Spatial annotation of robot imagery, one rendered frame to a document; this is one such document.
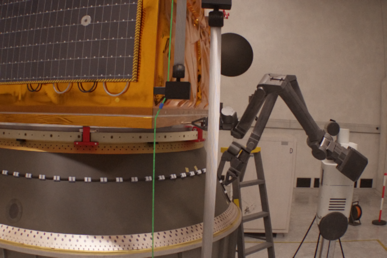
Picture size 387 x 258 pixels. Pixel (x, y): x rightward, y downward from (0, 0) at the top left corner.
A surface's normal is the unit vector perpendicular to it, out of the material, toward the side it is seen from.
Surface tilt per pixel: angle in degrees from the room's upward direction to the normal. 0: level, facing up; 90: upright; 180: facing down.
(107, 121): 90
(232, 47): 90
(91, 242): 43
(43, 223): 62
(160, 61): 88
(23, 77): 90
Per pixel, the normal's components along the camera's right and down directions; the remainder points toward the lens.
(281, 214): -0.15, 0.05
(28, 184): -0.02, -0.42
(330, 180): -0.40, 0.04
